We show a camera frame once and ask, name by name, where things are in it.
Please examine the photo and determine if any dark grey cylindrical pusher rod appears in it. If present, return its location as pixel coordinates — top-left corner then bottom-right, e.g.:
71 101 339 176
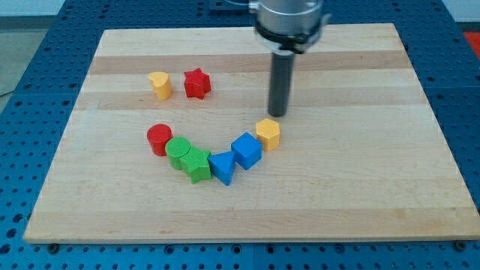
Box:
268 52 295 117

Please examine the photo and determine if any yellow hexagon block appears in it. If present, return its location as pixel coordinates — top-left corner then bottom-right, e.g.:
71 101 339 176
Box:
256 118 281 151

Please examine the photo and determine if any yellow heart block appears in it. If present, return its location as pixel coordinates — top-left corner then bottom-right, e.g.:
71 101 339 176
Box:
148 71 173 101

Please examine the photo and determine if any red star block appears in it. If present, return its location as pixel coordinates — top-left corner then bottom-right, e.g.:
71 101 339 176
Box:
184 67 212 100

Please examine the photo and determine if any blue cube block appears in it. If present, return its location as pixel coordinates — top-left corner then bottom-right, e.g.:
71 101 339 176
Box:
231 132 263 170

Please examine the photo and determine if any blue triangle block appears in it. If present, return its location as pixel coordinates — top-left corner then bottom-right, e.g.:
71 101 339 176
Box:
208 151 236 186

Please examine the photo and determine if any green star block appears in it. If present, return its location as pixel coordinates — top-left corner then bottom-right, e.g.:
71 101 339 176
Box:
180 145 212 184

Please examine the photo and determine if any light wooden board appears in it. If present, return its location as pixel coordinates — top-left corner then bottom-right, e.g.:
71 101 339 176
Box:
24 23 479 244

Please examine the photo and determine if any green cylinder block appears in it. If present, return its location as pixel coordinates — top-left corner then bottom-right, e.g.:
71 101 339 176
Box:
165 136 191 170

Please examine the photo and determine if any red cylinder block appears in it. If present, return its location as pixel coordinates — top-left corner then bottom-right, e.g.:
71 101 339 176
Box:
146 124 173 156

